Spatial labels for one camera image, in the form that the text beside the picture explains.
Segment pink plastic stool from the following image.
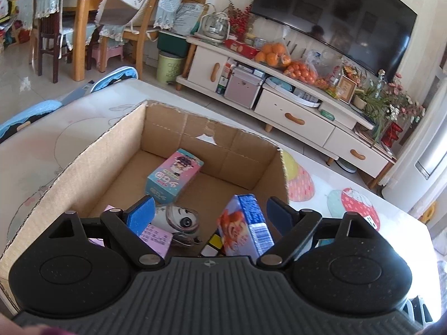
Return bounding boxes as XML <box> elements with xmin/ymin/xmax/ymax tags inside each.
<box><xmin>90</xmin><ymin>39</ymin><xmax>123</xmax><ymax>71</ymax></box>

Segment wooden dining table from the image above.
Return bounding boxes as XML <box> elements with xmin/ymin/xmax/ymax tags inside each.
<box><xmin>62</xmin><ymin>0</ymin><xmax>116</xmax><ymax>82</ymax></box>

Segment pink metal case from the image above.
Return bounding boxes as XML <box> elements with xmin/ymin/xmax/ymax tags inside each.
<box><xmin>223</xmin><ymin>66</ymin><xmax>265</xmax><ymax>110</ymax></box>

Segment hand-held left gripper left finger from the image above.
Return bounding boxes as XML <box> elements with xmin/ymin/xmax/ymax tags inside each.
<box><xmin>47</xmin><ymin>195</ymin><xmax>166</xmax><ymax>270</ymax></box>

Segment white standing air conditioner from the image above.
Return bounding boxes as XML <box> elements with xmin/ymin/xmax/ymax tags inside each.
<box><xmin>381</xmin><ymin>63</ymin><xmax>447</xmax><ymax>224</ymax></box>

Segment blue box with orange cartoon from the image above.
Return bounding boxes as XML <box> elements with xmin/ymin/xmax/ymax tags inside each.
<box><xmin>217</xmin><ymin>194</ymin><xmax>276</xmax><ymax>257</ymax></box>

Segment white round floor scale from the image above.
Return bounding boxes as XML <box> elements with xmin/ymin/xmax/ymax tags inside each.
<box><xmin>334</xmin><ymin>158</ymin><xmax>357</xmax><ymax>174</ymax></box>

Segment red vase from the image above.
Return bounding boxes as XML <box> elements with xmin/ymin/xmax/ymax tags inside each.
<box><xmin>381</xmin><ymin>120</ymin><xmax>404</xmax><ymax>149</ymax></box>

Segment black flat television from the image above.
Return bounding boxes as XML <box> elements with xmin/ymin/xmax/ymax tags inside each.
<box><xmin>251</xmin><ymin>0</ymin><xmax>419</xmax><ymax>78</ymax></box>

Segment glass kettle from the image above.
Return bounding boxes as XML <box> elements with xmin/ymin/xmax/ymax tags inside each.
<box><xmin>194</xmin><ymin>3</ymin><xmax>231</xmax><ymax>44</ymax></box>

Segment large pink toy box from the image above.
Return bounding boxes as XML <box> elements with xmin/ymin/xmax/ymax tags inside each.
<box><xmin>87</xmin><ymin>204</ymin><xmax>174</xmax><ymax>258</ymax></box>

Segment red berry branches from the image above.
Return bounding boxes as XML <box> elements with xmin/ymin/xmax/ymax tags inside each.
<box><xmin>227</xmin><ymin>0</ymin><xmax>253</xmax><ymax>42</ymax></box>

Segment green potted plant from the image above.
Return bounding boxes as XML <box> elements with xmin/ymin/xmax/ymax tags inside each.
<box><xmin>353</xmin><ymin>84</ymin><xmax>396</xmax><ymax>147</ymax></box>

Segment bag of small oranges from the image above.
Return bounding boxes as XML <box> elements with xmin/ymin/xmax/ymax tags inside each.
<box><xmin>284</xmin><ymin>51</ymin><xmax>329</xmax><ymax>86</ymax></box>

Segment wooden chair with cloth cover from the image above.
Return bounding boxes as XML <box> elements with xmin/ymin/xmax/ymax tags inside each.
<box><xmin>95</xmin><ymin>0</ymin><xmax>190</xmax><ymax>75</ymax></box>

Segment white television cabinet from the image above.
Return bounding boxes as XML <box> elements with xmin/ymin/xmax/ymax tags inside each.
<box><xmin>175</xmin><ymin>35</ymin><xmax>398</xmax><ymax>190</ymax></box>

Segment light blue cartoon box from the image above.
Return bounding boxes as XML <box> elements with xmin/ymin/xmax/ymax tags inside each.
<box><xmin>145</xmin><ymin>148</ymin><xmax>205</xmax><ymax>205</ymax></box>

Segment bag of large oranges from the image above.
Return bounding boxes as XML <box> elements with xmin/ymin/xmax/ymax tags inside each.
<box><xmin>254</xmin><ymin>38</ymin><xmax>293</xmax><ymax>69</ymax></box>

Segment red snack box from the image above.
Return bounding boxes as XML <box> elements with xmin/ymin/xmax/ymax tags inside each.
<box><xmin>224</xmin><ymin>38</ymin><xmax>258</xmax><ymax>58</ymax></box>

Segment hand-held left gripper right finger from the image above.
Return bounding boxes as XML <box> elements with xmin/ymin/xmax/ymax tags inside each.
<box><xmin>256</xmin><ymin>197</ymin><xmax>371</xmax><ymax>270</ymax></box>

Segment framed paper certificate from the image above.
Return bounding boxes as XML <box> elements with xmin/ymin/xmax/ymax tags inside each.
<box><xmin>175</xmin><ymin>3</ymin><xmax>205</xmax><ymax>36</ymax></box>

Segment pink flower bouquet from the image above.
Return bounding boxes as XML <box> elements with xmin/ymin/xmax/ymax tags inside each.
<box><xmin>378</xmin><ymin>70</ymin><xmax>427</xmax><ymax>123</ymax></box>

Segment dark green storage box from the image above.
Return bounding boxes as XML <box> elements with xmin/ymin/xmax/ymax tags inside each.
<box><xmin>157</xmin><ymin>30</ymin><xmax>191</xmax><ymax>58</ymax></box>

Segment light green waste bin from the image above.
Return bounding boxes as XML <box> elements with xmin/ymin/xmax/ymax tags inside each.
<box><xmin>156</xmin><ymin>51</ymin><xmax>186</xmax><ymax>85</ymax></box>

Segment dark wooden chair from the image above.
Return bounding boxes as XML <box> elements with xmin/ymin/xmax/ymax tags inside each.
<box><xmin>17</xmin><ymin>0</ymin><xmax>72</xmax><ymax>84</ymax></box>

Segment wooden picture frame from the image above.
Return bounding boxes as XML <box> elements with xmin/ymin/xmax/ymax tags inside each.
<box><xmin>337</xmin><ymin>74</ymin><xmax>358</xmax><ymax>104</ymax></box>

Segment cardboard box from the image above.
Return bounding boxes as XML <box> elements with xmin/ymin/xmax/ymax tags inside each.
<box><xmin>0</xmin><ymin>99</ymin><xmax>290</xmax><ymax>316</ymax></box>

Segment white faced doll figure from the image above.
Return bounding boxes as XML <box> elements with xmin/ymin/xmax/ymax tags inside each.
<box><xmin>153</xmin><ymin>203</ymin><xmax>204</xmax><ymax>249</ymax></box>

